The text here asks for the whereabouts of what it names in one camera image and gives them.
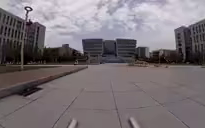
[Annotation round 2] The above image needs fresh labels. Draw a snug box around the dark drain grate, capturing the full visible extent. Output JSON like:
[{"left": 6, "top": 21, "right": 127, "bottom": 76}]
[{"left": 19, "top": 86, "right": 43, "bottom": 98}]

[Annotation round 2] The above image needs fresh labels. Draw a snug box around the brown raised ground bed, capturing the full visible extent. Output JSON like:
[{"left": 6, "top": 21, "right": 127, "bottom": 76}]
[{"left": 0, "top": 65, "right": 88, "bottom": 91}]

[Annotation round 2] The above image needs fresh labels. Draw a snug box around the small grey building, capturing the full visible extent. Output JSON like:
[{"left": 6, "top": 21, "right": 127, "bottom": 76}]
[{"left": 135, "top": 46, "right": 151, "bottom": 60}]

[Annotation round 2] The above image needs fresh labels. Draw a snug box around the low pale building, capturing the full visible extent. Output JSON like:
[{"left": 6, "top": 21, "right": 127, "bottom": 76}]
[{"left": 150, "top": 48, "right": 178, "bottom": 63}]

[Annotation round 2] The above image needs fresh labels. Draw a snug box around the low dark building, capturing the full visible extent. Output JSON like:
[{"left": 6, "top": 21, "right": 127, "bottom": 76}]
[{"left": 43, "top": 43, "right": 83, "bottom": 64}]

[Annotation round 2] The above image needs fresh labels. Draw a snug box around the large grey multi-storey building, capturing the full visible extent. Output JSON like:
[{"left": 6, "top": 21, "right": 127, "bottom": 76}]
[{"left": 0, "top": 2, "right": 47, "bottom": 65}]

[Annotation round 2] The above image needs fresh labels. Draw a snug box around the tall lamp post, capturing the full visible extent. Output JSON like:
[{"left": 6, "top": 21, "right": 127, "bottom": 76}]
[{"left": 19, "top": 5, "right": 34, "bottom": 70}]

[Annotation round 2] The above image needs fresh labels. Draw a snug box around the grey stone paved plaza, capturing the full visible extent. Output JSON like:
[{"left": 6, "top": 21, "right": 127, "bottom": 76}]
[{"left": 0, "top": 63, "right": 205, "bottom": 128}]

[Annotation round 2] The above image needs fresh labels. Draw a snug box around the pale multi-storey building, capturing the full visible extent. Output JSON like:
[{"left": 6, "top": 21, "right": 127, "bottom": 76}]
[{"left": 173, "top": 14, "right": 205, "bottom": 64}]

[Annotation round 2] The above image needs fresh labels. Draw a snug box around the grey stone kerb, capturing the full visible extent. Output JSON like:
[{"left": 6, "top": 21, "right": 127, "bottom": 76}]
[{"left": 0, "top": 65, "right": 89, "bottom": 103}]

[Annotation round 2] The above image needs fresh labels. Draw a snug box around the robot's own part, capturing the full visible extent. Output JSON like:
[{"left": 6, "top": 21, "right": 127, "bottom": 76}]
[
  {"left": 67, "top": 118, "right": 79, "bottom": 128},
  {"left": 128, "top": 116, "right": 141, "bottom": 128}
]

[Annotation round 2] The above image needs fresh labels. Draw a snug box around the row of trees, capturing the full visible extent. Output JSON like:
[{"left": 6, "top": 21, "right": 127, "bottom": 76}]
[
  {"left": 0, "top": 43, "right": 44, "bottom": 65},
  {"left": 176, "top": 49, "right": 205, "bottom": 65}
]

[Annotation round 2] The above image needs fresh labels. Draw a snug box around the twin-block building with stairs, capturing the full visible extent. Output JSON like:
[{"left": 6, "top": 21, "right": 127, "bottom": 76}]
[{"left": 81, "top": 37, "right": 138, "bottom": 64}]

